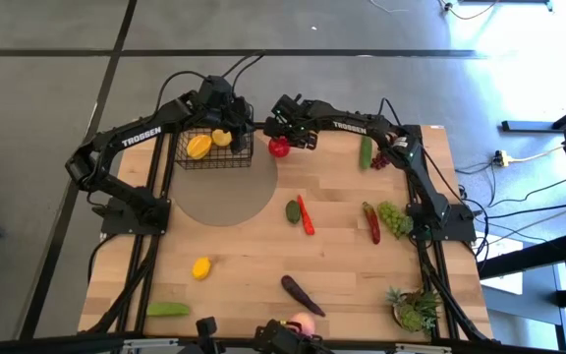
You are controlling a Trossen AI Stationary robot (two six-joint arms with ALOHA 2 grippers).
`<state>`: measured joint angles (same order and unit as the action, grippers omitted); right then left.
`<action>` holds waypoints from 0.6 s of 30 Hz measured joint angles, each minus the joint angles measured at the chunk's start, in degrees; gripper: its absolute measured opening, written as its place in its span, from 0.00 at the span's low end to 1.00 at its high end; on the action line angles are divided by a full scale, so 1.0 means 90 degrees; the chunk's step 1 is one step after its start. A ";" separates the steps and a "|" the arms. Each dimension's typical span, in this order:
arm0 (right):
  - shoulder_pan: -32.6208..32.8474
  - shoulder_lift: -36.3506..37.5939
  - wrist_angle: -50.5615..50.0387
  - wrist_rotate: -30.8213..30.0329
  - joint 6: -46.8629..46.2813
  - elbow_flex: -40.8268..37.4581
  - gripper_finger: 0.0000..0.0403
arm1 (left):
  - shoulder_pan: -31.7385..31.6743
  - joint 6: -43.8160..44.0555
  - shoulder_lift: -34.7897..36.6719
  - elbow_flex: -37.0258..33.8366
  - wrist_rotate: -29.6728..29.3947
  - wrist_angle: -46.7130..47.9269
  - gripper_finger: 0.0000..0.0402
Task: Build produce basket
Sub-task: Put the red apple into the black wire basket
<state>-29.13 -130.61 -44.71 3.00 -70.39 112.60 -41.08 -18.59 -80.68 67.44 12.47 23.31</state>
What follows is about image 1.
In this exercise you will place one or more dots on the dark red grapes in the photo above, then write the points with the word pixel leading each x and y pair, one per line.
pixel 380 160

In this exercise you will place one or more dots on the red green chilli pepper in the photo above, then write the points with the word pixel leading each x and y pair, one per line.
pixel 372 223

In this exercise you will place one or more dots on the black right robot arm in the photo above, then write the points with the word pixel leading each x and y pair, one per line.
pixel 361 129

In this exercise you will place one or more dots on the green grapes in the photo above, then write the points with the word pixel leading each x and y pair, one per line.
pixel 393 218

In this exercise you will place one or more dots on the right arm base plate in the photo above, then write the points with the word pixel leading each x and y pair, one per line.
pixel 460 223

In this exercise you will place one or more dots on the red apple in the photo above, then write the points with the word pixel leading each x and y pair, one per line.
pixel 279 147

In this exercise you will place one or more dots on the black boxy device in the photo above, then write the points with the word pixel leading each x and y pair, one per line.
pixel 207 332

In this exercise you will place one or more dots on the green pickle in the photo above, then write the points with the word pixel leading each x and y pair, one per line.
pixel 168 309

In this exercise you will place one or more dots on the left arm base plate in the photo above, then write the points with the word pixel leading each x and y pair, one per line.
pixel 116 221

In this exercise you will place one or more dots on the potted succulent plant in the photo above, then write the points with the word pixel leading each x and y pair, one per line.
pixel 413 311

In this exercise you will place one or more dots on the white box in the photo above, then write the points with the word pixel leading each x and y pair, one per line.
pixel 501 275

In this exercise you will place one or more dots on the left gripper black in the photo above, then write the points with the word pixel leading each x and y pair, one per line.
pixel 219 115

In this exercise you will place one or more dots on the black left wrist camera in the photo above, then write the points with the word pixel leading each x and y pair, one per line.
pixel 214 88

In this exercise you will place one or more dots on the dark green avocado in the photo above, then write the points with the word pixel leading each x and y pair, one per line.
pixel 293 212

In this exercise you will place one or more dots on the yellow pear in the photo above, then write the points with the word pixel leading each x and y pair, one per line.
pixel 221 137

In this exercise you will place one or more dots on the purple eggplant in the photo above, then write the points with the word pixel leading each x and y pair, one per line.
pixel 300 293

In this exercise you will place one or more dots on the grey round mat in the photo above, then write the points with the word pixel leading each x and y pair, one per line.
pixel 224 196

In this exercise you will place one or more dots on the silver bracket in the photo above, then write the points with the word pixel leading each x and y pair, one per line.
pixel 150 343
pixel 420 348

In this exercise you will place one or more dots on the pink peach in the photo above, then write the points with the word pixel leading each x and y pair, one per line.
pixel 304 322

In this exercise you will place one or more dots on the black bulky device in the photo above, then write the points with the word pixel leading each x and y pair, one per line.
pixel 283 340

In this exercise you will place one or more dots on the black aluminium rail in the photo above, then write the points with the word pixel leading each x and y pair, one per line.
pixel 239 343
pixel 424 275
pixel 442 275
pixel 165 182
pixel 151 182
pixel 258 126

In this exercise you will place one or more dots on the orange red carrot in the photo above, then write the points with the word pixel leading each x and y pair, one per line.
pixel 306 218

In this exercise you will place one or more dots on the yellow lemon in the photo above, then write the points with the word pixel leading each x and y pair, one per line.
pixel 201 268

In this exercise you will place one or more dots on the white power strip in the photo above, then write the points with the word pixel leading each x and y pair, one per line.
pixel 501 158

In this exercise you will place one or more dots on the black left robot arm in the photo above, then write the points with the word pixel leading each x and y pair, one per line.
pixel 140 136

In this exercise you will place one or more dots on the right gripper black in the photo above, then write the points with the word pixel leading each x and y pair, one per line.
pixel 293 115

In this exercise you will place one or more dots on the green cucumber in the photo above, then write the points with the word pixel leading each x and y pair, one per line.
pixel 365 152

